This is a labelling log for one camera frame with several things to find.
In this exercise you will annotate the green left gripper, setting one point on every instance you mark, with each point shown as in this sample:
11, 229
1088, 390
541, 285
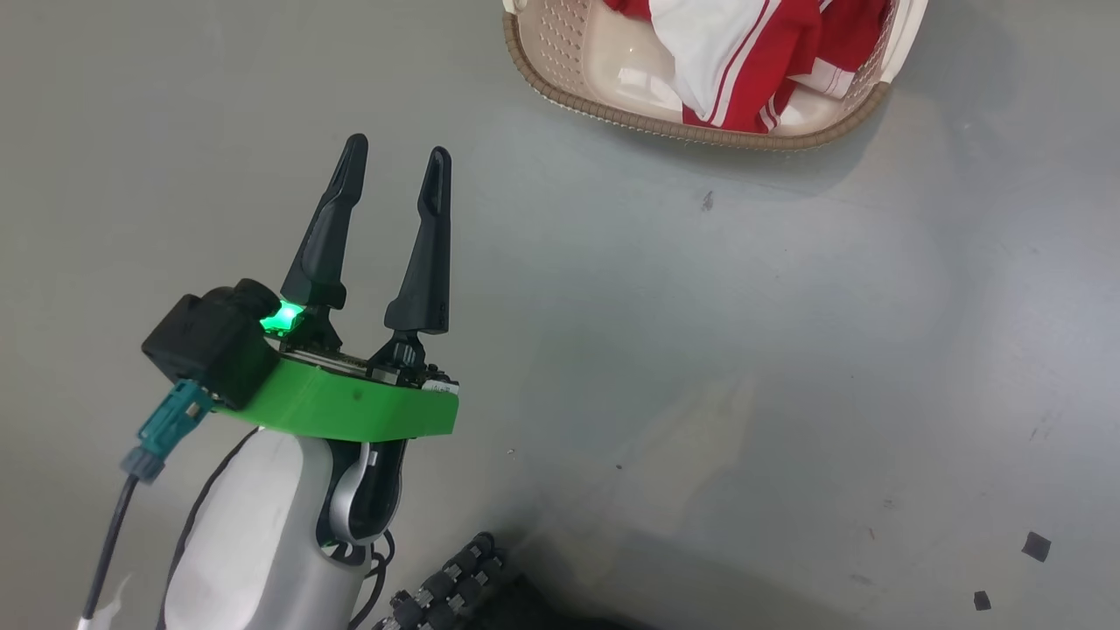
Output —
350, 407

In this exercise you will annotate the white garment with red trim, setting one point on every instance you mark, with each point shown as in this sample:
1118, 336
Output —
691, 44

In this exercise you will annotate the cream perforated laundry basket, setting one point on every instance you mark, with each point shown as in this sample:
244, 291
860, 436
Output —
612, 61

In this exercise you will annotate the small black floor scrap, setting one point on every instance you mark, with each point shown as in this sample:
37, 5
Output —
1037, 546
983, 600

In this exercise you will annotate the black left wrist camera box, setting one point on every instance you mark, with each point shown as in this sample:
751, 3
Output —
206, 346

